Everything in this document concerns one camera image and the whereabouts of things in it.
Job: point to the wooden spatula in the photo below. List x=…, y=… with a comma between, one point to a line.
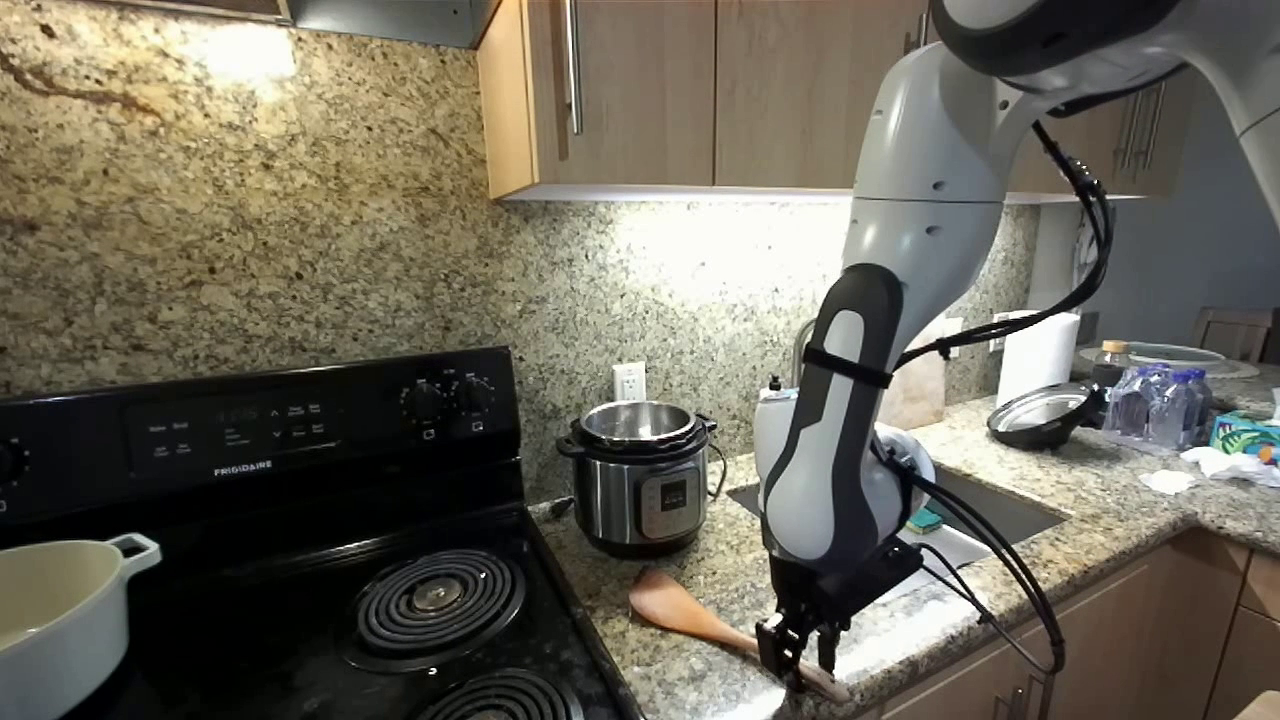
x=672, y=604

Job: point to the metal range hood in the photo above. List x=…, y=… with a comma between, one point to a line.
x=384, y=21

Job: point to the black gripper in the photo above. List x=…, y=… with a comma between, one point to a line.
x=840, y=584

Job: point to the stainless steel sink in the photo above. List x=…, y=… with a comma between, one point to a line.
x=985, y=500

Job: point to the white paper towel roll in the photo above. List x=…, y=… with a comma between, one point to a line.
x=1039, y=356

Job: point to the wooden lower cabinets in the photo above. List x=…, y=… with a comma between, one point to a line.
x=1147, y=641

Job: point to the stainless steel pressure cooker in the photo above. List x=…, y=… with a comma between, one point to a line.
x=643, y=485

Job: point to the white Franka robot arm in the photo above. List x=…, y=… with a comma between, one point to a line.
x=922, y=201

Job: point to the black frying pan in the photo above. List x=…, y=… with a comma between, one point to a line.
x=1041, y=414

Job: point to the green sponge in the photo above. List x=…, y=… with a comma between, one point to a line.
x=922, y=509

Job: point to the white wall outlet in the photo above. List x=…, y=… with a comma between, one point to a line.
x=628, y=381

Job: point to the wooden upper cabinet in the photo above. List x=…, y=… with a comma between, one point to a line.
x=664, y=94

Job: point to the white soap bottle black cap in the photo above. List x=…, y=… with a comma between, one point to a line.
x=768, y=432

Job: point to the clear plastic container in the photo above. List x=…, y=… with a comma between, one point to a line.
x=1160, y=406

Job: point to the black electric stove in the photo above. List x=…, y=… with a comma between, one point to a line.
x=266, y=535

